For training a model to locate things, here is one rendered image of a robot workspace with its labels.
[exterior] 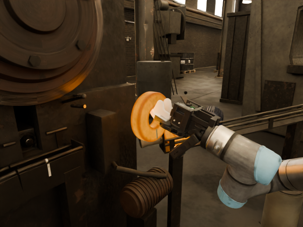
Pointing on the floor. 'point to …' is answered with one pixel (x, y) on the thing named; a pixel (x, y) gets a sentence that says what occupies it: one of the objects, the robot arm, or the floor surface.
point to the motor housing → (144, 198)
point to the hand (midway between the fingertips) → (151, 110)
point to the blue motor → (215, 111)
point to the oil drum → (154, 78)
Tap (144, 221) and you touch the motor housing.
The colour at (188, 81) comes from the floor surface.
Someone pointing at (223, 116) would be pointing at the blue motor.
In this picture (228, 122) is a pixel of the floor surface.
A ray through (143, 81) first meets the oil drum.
